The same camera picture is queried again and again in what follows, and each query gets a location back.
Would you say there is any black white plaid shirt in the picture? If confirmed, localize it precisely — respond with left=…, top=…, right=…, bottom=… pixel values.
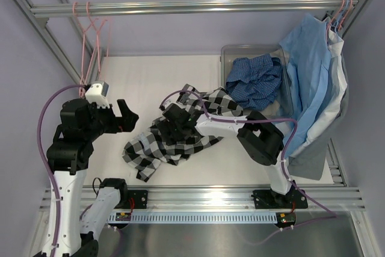
left=122, top=84, right=244, bottom=182

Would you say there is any pink wire hanger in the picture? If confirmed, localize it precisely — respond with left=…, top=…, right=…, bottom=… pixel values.
left=72, top=2, right=99, bottom=97

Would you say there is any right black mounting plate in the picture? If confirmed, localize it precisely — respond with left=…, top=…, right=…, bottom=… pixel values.
left=251, top=189, right=309, bottom=209

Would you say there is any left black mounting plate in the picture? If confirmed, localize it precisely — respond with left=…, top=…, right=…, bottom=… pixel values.
left=115, top=190, right=148, bottom=209

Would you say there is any light blue shirt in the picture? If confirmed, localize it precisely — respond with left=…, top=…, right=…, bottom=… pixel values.
left=279, top=14, right=331, bottom=158

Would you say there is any clear plastic bin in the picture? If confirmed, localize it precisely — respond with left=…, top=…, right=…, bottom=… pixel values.
left=220, top=44, right=294, bottom=119

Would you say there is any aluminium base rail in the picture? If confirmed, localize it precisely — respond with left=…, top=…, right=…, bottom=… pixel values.
left=38, top=183, right=366, bottom=212

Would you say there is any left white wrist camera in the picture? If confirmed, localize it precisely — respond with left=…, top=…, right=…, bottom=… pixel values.
left=85, top=81, right=109, bottom=108

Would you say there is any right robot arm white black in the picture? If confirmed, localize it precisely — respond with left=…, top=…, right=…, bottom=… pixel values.
left=158, top=102, right=296, bottom=209

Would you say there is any aluminium hanging rod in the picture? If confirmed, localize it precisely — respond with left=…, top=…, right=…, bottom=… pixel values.
left=30, top=0, right=359, bottom=18

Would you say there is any blue hanger on right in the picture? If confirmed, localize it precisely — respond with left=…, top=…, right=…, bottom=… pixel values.
left=330, top=0, right=353, bottom=34

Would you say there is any blue checked shirt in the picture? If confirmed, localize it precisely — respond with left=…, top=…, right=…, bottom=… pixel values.
left=225, top=54, right=283, bottom=111

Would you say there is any white slotted cable duct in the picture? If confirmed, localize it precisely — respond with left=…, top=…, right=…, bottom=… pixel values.
left=107, top=212, right=277, bottom=224

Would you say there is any black mounting plate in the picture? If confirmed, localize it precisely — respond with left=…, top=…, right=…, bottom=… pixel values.
left=251, top=189, right=309, bottom=209
left=115, top=190, right=148, bottom=209

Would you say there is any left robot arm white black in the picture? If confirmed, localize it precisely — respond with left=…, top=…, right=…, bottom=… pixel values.
left=37, top=98, right=139, bottom=256

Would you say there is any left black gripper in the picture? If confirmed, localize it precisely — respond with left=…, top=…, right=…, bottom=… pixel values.
left=84, top=99, right=138, bottom=141

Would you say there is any left aluminium frame post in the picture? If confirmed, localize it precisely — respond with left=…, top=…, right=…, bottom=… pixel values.
left=13, top=0, right=99, bottom=84

